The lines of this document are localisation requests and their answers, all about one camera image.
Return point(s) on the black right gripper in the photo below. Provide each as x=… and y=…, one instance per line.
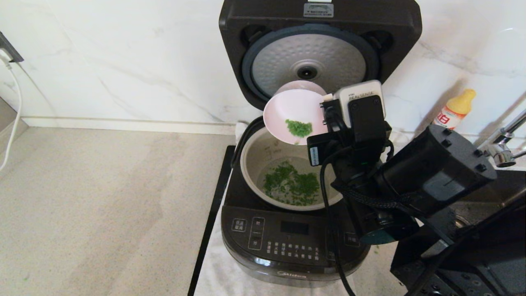
x=357, y=160

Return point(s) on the white round bowl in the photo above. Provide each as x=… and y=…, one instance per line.
x=287, y=107

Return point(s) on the black rice cooker lid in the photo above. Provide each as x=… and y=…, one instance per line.
x=254, y=41

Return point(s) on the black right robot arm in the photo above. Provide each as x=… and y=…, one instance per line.
x=435, y=168

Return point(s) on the grey rice cooker inner pot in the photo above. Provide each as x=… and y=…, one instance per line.
x=257, y=164

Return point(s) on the black Midea rice cooker body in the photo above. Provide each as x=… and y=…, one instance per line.
x=279, y=246

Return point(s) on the orange yellow detergent bottle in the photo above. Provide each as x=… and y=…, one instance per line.
x=456, y=109

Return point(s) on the black flat strip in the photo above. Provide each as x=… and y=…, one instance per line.
x=216, y=205

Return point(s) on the chrome faucet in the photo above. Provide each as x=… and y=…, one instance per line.
x=499, y=150

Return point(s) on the white cloth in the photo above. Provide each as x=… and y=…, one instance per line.
x=218, y=275

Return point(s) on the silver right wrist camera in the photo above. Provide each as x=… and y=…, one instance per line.
x=361, y=92

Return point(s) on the grey wall socket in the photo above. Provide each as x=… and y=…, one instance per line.
x=10, y=51

